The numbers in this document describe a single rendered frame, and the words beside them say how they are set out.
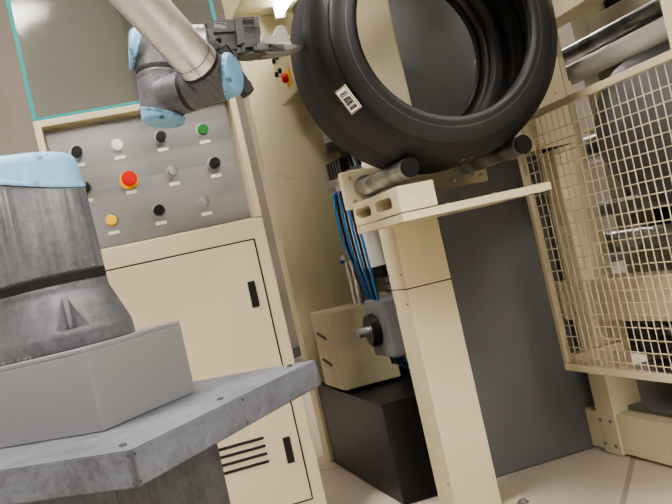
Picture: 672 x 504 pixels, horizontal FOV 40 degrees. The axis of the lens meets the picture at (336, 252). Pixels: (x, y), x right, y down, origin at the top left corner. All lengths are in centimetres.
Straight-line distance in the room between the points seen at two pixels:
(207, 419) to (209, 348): 146
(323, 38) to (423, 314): 80
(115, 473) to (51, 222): 39
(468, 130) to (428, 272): 51
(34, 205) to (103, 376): 24
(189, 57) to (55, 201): 67
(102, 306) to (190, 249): 132
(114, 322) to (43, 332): 9
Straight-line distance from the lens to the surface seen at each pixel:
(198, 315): 257
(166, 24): 182
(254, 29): 210
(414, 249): 243
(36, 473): 107
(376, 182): 222
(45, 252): 126
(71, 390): 120
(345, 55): 202
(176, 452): 106
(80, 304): 125
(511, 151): 218
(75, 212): 129
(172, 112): 198
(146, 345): 129
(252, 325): 259
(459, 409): 248
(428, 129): 204
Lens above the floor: 75
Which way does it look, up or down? level
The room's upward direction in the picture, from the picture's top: 13 degrees counter-clockwise
